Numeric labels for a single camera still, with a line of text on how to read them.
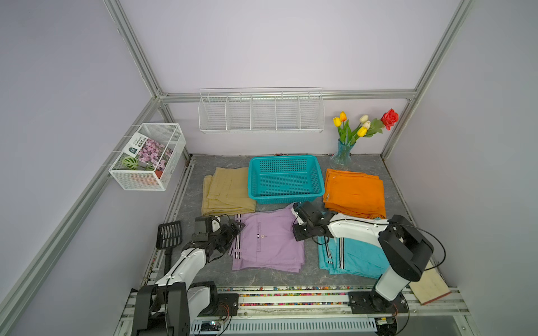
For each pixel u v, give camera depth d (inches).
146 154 28.9
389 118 33.2
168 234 35.9
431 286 30.1
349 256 32.3
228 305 28.6
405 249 18.0
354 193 40.2
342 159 42.8
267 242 33.5
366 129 35.6
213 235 30.4
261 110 38.9
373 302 25.8
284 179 43.7
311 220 27.5
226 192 40.5
